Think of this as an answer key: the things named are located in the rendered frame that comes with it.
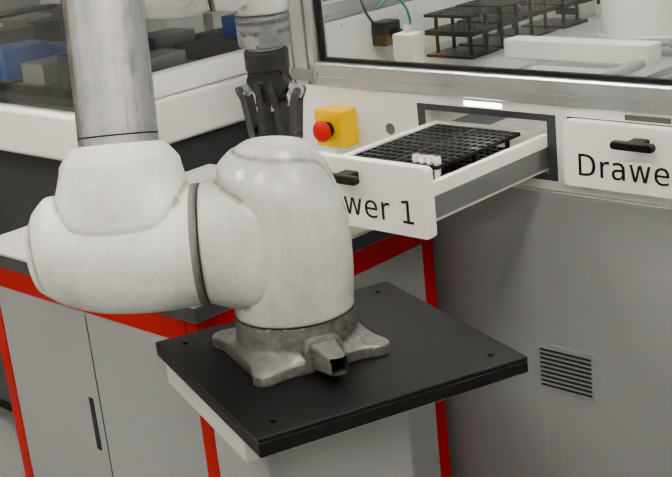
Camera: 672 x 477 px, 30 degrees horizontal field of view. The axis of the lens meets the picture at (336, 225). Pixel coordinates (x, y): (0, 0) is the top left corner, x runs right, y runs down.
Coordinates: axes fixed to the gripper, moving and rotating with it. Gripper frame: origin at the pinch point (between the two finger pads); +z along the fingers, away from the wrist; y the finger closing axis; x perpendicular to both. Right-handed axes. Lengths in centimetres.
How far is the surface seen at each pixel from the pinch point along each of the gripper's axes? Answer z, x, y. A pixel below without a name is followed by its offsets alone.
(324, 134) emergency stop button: -0.2, 19.1, -2.2
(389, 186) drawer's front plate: -2.2, -15.4, 29.9
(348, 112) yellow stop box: -3.4, 23.3, 1.0
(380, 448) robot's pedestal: 21, -51, 45
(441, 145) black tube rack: -2.8, 5.7, 28.5
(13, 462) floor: 87, 19, -103
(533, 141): -2.1, 12.9, 41.7
